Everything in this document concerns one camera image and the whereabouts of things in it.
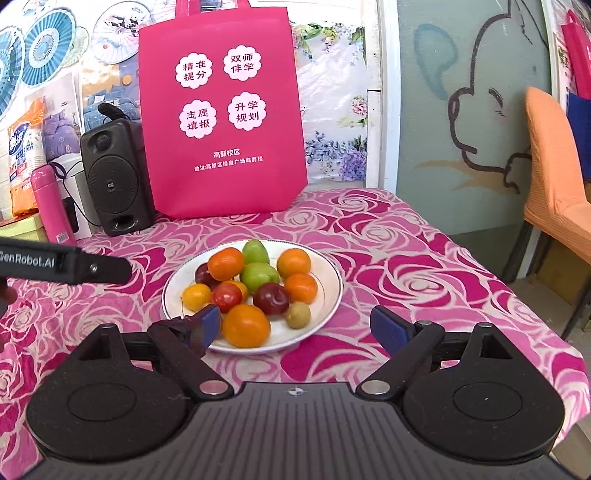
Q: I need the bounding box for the cartoon painted glass door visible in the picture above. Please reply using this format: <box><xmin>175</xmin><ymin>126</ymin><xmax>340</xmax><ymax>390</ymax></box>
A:
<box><xmin>397</xmin><ymin>0</ymin><xmax>550</xmax><ymax>236</ymax></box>

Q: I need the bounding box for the small brown green fruit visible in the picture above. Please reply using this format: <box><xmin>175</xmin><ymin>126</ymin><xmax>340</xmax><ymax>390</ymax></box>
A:
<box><xmin>284</xmin><ymin>302</ymin><xmax>311</xmax><ymax>329</ymax></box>

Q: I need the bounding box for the pink rose tablecloth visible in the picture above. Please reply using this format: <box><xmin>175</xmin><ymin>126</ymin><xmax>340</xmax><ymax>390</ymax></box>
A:
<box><xmin>0</xmin><ymin>187</ymin><xmax>585</xmax><ymax>480</ymax></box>

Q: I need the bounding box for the small red fruit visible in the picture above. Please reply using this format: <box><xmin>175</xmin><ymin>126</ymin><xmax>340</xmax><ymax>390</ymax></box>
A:
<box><xmin>212</xmin><ymin>282</ymin><xmax>243</xmax><ymax>313</ymax></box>

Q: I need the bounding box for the light green box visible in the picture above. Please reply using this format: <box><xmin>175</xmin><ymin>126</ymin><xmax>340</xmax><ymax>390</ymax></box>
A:
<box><xmin>0</xmin><ymin>215</ymin><xmax>49</xmax><ymax>243</ymax></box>

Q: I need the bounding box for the blue umbrella wall poster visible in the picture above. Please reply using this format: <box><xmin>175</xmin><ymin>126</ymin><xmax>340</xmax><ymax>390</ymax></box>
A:
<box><xmin>0</xmin><ymin>0</ymin><xmax>139</xmax><ymax>116</ymax></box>

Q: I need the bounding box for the black cable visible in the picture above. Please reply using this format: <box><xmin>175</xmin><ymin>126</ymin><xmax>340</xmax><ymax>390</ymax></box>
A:
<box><xmin>48</xmin><ymin>161</ymin><xmax>93</xmax><ymax>217</ymax></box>

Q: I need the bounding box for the orange covered chair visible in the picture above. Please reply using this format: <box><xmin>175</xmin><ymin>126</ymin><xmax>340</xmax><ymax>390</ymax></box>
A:
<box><xmin>522</xmin><ymin>85</ymin><xmax>591</xmax><ymax>342</ymax></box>

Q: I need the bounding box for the pink thermos bottle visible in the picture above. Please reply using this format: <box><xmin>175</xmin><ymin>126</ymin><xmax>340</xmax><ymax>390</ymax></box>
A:
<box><xmin>30</xmin><ymin>162</ymin><xmax>78</xmax><ymax>246</ymax></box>

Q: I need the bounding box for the dark red plum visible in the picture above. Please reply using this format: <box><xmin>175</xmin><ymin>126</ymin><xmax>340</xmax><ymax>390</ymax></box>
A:
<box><xmin>253</xmin><ymin>283</ymin><xmax>291</xmax><ymax>316</ymax></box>
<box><xmin>194</xmin><ymin>263</ymin><xmax>220</xmax><ymax>291</ymax></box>

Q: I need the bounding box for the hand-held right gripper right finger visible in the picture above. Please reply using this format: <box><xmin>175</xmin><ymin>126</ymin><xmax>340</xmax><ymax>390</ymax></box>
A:
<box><xmin>355</xmin><ymin>305</ymin><xmax>515</xmax><ymax>401</ymax></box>

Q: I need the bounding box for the cardboard box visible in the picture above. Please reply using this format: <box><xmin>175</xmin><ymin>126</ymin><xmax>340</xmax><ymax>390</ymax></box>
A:
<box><xmin>538</xmin><ymin>240</ymin><xmax>591</xmax><ymax>305</ymax></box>

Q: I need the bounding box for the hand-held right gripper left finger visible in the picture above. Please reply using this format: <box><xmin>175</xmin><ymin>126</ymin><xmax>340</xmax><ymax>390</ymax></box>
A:
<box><xmin>74</xmin><ymin>304</ymin><xmax>235</xmax><ymax>401</ymax></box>

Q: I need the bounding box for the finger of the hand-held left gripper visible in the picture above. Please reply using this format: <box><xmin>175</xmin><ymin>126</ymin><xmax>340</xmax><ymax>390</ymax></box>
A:
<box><xmin>68</xmin><ymin>246</ymin><xmax>134</xmax><ymax>285</ymax></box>

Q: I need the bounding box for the hanging pink bag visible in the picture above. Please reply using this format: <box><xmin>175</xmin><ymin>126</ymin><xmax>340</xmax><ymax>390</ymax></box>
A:
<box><xmin>561</xmin><ymin>9</ymin><xmax>591</xmax><ymax>100</ymax></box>

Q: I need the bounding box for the orange tissue package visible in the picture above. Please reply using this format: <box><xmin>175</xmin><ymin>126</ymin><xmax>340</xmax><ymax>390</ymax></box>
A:
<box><xmin>9</xmin><ymin>99</ymin><xmax>49</xmax><ymax>217</ymax></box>

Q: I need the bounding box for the white box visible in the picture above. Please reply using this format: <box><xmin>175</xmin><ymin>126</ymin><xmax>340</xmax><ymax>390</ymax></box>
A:
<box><xmin>60</xmin><ymin>154</ymin><xmax>100</xmax><ymax>241</ymax></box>

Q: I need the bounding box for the black speaker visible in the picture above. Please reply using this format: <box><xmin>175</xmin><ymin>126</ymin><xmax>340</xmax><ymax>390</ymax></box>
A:
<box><xmin>80</xmin><ymin>119</ymin><xmax>157</xmax><ymax>237</ymax></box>

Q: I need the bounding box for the pink tote bag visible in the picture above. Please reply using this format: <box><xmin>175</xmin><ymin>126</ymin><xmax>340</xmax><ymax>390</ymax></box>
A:
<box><xmin>139</xmin><ymin>0</ymin><xmax>309</xmax><ymax>220</ymax></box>

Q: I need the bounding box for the floral wall poster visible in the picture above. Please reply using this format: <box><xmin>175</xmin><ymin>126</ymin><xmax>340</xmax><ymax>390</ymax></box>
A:
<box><xmin>291</xmin><ymin>0</ymin><xmax>382</xmax><ymax>183</ymax></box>

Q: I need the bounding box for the purple bedding wall poster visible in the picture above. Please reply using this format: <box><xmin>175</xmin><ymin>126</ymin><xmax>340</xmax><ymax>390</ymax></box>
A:
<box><xmin>41</xmin><ymin>74</ymin><xmax>81</xmax><ymax>158</ymax></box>

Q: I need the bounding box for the large orange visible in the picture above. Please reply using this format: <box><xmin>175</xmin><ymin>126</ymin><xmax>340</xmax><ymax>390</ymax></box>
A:
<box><xmin>222</xmin><ymin>304</ymin><xmax>271</xmax><ymax>348</ymax></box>

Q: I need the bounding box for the white plate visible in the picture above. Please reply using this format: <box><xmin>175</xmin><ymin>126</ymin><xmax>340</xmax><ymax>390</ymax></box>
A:
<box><xmin>161</xmin><ymin>241</ymin><xmax>343</xmax><ymax>355</ymax></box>

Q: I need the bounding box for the yellowish orange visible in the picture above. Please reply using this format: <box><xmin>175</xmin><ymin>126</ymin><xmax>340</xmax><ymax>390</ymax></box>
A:
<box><xmin>182</xmin><ymin>283</ymin><xmax>213</xmax><ymax>311</ymax></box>

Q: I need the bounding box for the blue bedding wall poster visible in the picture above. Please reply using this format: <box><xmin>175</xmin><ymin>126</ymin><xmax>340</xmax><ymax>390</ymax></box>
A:
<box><xmin>83</xmin><ymin>60</ymin><xmax>140</xmax><ymax>130</ymax></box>

